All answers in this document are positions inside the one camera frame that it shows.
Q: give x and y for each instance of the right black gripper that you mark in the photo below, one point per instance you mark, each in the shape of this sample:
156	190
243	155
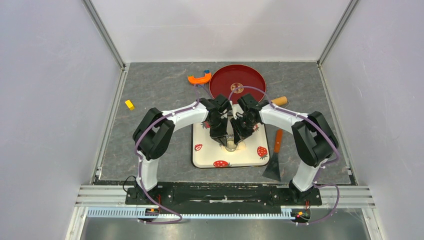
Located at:
240	134

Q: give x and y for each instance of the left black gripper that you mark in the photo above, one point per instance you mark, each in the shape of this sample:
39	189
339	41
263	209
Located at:
220	136

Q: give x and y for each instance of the small metal cup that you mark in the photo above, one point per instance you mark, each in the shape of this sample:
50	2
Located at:
231	146

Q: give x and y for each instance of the strawberry pattern tray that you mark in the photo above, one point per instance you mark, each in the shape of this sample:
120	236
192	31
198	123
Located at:
208	154

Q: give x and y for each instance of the wooden dough roller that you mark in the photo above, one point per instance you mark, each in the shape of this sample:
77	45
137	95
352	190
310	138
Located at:
281	101

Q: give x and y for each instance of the white dough piece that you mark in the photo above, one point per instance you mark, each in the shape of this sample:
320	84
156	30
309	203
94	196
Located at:
240	147

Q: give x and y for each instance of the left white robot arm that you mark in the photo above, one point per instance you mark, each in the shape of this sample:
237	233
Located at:
153	135

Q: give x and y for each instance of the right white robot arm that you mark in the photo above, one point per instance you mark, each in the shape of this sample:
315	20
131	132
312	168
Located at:
314	139

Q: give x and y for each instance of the red round plate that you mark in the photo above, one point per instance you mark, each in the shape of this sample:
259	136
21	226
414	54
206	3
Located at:
236	80

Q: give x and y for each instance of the orange U-shaped toy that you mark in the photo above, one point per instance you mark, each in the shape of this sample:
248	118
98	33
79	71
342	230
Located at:
200	80

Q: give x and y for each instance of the yellow block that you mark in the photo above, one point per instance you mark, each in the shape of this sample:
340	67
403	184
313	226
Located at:
129	105

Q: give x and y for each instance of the orange handled scraper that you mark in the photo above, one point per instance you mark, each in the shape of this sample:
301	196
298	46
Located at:
272	170

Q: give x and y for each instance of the white toothed cable strip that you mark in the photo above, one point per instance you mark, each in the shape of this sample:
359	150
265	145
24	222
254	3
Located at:
143	213

